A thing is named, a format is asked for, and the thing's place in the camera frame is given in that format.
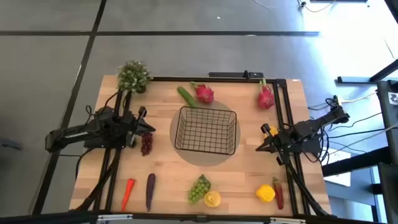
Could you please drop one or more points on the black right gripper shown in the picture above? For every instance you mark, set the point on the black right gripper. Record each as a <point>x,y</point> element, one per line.
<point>280,142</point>

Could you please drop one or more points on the green grape bunch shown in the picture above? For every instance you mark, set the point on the green grape bunch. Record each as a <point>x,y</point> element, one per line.
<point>199,189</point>

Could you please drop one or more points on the black stand leg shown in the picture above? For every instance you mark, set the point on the black stand leg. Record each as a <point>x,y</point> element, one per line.
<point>357,79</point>

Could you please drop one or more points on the black floor beam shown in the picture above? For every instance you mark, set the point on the black floor beam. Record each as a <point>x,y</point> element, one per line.
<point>357,161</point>

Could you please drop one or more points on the white power strip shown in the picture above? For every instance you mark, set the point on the white power strip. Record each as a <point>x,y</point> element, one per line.
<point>341,100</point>

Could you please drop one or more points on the black bar stand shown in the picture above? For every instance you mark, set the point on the black bar stand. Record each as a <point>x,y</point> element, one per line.
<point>230,75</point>

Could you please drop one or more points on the orange carrot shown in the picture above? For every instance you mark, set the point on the orange carrot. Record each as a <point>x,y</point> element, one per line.
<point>128,193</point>

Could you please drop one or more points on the red chili pepper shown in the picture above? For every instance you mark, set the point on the red chili pepper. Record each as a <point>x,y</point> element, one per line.
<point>279,194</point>

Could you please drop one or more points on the yellow ridged fruit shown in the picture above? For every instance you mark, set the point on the yellow ridged fruit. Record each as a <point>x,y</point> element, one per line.
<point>274,130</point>

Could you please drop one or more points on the dark grey cabinet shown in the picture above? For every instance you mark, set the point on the dark grey cabinet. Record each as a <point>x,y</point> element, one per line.
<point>388,118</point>

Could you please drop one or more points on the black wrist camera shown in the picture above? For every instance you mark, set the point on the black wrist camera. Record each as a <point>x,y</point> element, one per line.
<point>142,111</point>
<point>265,128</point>

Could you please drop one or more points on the red grape bunch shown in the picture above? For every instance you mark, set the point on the red grape bunch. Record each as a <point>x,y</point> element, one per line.
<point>146,144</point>

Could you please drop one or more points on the yellow pear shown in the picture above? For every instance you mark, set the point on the yellow pear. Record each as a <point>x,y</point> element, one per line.
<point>212,199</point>

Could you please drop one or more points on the pink dragon fruit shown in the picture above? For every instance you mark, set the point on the pink dragon fruit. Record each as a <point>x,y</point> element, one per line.
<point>265,98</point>
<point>204,94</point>

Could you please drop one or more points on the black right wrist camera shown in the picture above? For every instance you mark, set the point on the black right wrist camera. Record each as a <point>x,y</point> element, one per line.
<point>265,128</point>

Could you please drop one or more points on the round grey mat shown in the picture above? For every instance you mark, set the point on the round grey mat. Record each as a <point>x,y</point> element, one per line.
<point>199,160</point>

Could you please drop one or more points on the purple eggplant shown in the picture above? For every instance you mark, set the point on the purple eggplant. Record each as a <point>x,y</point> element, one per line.
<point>150,189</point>

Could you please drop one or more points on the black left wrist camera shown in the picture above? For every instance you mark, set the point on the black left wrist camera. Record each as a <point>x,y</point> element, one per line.
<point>142,111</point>

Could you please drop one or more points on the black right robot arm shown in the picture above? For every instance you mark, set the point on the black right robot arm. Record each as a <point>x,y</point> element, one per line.
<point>311,126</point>

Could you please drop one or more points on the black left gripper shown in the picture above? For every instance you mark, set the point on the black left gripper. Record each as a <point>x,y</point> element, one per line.
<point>133,126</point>

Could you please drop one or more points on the small potted green plant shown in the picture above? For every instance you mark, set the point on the small potted green plant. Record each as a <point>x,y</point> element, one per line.
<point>133,76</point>

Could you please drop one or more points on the green cucumber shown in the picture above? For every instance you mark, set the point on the green cucumber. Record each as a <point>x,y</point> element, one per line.
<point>186,96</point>

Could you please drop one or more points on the white box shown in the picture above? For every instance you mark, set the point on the white box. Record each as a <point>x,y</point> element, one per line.
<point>337,179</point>

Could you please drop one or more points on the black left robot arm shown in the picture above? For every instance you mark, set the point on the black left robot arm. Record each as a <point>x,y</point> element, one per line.
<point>71,135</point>

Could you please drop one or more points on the silver metal bracket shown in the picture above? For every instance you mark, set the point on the silver metal bracket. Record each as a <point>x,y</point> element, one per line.
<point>287,220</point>
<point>115,217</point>

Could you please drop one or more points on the black camera module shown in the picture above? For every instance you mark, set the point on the black camera module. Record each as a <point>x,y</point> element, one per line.
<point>217,79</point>

